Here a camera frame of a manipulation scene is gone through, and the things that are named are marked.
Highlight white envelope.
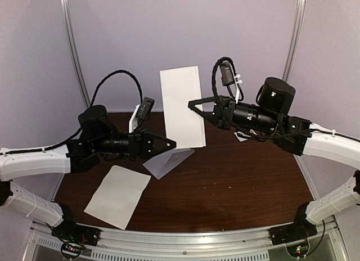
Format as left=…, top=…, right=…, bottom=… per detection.
left=142, top=148, right=195, bottom=179

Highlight circuit board with leds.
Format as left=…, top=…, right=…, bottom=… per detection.
left=60, top=242, right=86, bottom=259
left=286, top=242, right=309, bottom=259

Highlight left circuit board with leds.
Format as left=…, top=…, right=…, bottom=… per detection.
left=60, top=242, right=86, bottom=259

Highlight left black camera cable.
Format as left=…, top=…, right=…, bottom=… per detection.
left=42, top=69, right=144, bottom=155

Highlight white paper sheet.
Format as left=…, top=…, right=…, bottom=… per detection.
left=84, top=165, right=151, bottom=230

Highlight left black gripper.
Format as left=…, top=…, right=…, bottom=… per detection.
left=92, top=129, right=177, bottom=163

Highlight white letter paper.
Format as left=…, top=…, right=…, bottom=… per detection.
left=160, top=66, right=206, bottom=149

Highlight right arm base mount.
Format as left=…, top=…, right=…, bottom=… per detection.
left=269, top=223, right=318, bottom=245

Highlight sticker sheet with round stickers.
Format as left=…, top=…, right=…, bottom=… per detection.
left=234, top=131, right=251, bottom=142

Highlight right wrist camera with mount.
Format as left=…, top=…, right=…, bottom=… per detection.
left=220, top=61, right=244, bottom=103

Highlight black camera cable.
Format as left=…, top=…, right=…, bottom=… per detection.
left=42, top=69, right=144, bottom=155
left=210, top=56, right=360, bottom=142

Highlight front aluminium rail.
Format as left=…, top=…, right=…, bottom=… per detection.
left=28, top=213, right=347, bottom=261

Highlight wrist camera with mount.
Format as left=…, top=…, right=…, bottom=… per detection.
left=128, top=97, right=155, bottom=133
left=220, top=61, right=244, bottom=103

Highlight right circuit board with leds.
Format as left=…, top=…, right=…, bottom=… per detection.
left=286, top=242, right=309, bottom=259

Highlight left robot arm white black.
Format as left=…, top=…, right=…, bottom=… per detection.
left=1, top=105, right=176, bottom=241

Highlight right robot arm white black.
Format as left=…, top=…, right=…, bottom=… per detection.
left=188, top=77, right=359, bottom=240

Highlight right black camera cable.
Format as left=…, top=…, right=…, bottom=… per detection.
left=210, top=56, right=360, bottom=142

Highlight aluminium frame post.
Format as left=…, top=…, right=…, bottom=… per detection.
left=282, top=0, right=307, bottom=82
left=60, top=0, right=91, bottom=108

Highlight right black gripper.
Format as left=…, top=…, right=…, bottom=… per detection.
left=188, top=94, right=278, bottom=134

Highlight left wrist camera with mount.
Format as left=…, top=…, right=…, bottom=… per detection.
left=128, top=97, right=155, bottom=133

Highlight right aluminium frame post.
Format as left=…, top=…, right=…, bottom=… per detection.
left=282, top=0, right=307, bottom=82

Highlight left aluminium frame post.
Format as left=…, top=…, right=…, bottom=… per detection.
left=60, top=0, right=91, bottom=108

